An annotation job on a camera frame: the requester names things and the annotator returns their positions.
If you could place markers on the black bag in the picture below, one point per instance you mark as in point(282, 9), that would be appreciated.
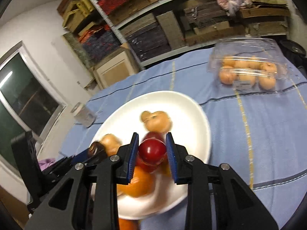
point(294, 52)

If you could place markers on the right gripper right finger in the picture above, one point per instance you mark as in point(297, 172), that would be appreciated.
point(217, 195)

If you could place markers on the purple cloth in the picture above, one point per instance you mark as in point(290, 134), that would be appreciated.
point(45, 163)

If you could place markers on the dark mangosteen back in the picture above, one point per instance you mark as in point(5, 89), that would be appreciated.
point(96, 148)

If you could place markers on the orange mandarin back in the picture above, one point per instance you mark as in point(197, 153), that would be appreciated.
point(128, 224)

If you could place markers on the pink crumpled cloth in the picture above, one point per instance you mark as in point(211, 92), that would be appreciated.
point(231, 7)

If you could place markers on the window with frame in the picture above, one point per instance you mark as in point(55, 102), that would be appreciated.
point(26, 102)

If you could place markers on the clear plastic fruit box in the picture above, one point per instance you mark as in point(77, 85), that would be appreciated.
point(249, 64)

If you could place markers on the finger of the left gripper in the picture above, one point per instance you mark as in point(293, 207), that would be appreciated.
point(81, 157)

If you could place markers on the framed picture cardboard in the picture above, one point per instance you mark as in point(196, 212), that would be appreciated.
point(115, 67)

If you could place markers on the yellow-orange persimmon tomato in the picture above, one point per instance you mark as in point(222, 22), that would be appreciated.
point(164, 169)

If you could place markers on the orange mandarin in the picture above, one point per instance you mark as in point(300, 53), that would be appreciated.
point(128, 224)
point(142, 184)

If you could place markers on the blue checked tablecloth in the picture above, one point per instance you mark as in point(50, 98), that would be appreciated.
point(261, 135)

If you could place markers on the pale pepino melon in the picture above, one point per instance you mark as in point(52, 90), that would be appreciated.
point(159, 121)

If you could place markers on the white oval plate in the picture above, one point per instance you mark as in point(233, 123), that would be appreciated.
point(190, 128)

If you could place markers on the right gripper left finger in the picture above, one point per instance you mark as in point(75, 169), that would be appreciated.
point(86, 197)

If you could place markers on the dark plum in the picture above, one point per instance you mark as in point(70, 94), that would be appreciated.
point(154, 135)

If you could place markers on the small tan round fruit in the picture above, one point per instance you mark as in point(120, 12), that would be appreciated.
point(145, 115)

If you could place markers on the striped pepino melon front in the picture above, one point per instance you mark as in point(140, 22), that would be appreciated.
point(111, 143)

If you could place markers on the metal storage shelf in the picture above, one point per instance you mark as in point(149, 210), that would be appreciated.
point(154, 30)

